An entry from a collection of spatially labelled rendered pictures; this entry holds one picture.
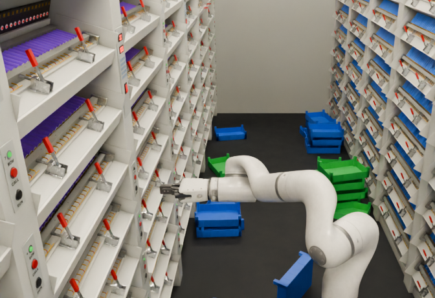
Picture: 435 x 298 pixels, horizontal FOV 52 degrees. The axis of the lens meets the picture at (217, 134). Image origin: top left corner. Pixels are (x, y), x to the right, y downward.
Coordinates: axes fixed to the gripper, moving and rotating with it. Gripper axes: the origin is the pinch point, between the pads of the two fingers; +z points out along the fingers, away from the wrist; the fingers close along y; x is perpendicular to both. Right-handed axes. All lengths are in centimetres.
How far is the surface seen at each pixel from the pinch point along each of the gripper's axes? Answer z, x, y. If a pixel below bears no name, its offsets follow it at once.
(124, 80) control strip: 10.0, 39.4, -1.0
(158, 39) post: 12, 41, 65
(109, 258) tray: 12.0, -6.6, -29.9
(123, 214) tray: 13.6, -6.0, -7.4
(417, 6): -116, 46, 116
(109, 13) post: 11, 61, -6
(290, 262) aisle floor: -52, -100, 89
